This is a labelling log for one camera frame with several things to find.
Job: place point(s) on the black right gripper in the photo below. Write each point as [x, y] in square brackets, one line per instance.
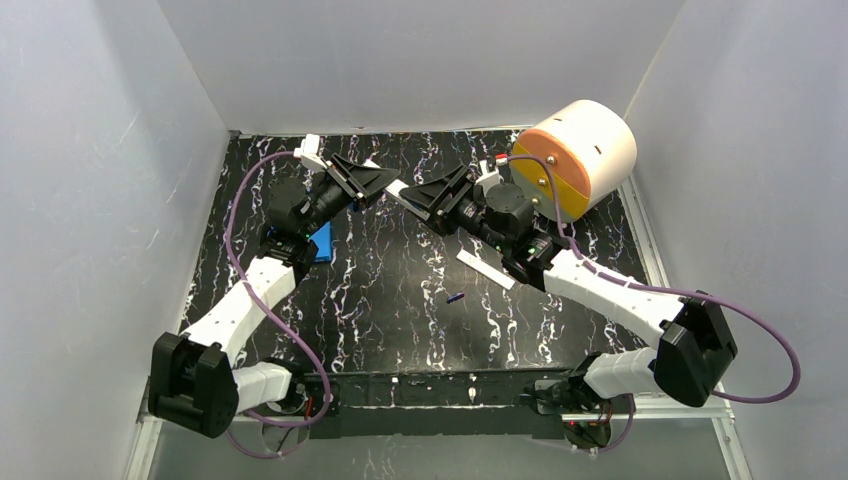
[452, 206]

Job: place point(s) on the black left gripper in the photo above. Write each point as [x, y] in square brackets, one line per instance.
[343, 183]

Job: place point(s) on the white remote battery cover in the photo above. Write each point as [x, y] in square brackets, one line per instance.
[480, 266]

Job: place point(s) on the white remote control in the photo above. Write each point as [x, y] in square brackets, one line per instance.
[392, 191]

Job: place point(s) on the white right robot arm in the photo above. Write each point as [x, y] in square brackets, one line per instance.
[688, 344]

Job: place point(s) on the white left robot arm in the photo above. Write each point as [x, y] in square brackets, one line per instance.
[193, 381]

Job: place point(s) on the blue flat box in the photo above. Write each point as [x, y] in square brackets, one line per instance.
[323, 239]

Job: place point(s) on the blue battery lower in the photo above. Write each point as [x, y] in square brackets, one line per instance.
[455, 297]

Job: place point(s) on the white round drawer cabinet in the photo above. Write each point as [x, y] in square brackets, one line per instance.
[583, 152]

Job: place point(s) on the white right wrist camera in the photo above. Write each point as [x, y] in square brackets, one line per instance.
[489, 174]

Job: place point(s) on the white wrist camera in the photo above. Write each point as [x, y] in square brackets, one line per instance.
[489, 174]
[308, 153]

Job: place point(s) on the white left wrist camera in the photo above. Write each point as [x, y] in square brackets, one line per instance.
[308, 153]

